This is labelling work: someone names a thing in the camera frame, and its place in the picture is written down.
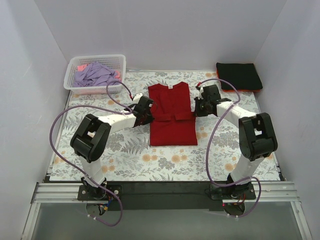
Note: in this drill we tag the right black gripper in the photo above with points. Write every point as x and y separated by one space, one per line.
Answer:
200 107

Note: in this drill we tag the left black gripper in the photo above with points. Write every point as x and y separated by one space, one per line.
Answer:
146 116

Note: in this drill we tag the red t shirt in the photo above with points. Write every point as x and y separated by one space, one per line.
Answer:
174 122

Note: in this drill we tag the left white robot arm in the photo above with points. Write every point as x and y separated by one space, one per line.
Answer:
90 139

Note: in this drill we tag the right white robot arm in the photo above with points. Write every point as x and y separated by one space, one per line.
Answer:
257 138

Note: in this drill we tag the floral patterned table mat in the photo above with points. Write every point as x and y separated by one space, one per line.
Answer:
129 156

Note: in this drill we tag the folded black t shirt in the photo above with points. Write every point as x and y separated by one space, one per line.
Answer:
243 76

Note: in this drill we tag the white plastic laundry basket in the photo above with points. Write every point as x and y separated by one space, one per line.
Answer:
116 62

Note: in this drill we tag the purple t shirt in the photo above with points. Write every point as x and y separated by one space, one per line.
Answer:
95 75

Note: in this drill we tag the pink t shirt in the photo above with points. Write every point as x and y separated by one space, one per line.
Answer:
80 68

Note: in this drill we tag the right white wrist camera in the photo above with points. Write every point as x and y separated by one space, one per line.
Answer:
200 89

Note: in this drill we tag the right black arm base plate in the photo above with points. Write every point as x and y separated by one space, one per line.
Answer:
236 193

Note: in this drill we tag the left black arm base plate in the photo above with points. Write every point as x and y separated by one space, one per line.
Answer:
89 193

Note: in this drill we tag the aluminium frame rail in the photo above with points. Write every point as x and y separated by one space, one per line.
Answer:
271 191

